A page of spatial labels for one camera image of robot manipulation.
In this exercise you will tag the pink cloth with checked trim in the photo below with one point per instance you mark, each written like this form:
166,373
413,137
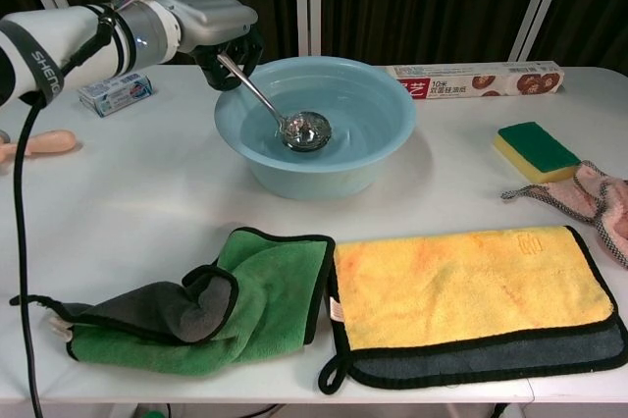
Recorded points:
589,204

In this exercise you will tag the green and grey cloth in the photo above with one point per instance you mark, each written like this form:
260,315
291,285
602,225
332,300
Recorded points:
196,310

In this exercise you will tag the yellow and green sponge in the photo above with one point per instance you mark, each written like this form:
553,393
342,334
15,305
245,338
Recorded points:
537,150

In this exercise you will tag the long baking paper box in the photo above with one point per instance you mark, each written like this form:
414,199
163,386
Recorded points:
476,82

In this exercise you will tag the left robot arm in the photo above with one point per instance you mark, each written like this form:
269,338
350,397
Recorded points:
73,52

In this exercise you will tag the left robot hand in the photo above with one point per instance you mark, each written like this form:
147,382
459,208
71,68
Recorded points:
216,25

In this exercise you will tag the yellow and grey cloth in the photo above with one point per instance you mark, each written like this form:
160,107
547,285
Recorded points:
471,300

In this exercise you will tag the metal ladle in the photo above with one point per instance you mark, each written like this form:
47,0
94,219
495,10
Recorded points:
299,126

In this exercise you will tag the light blue plastic basin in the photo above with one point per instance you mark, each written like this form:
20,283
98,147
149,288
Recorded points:
314,126

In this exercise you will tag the blue and white soap box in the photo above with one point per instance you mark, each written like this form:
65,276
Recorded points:
118,92

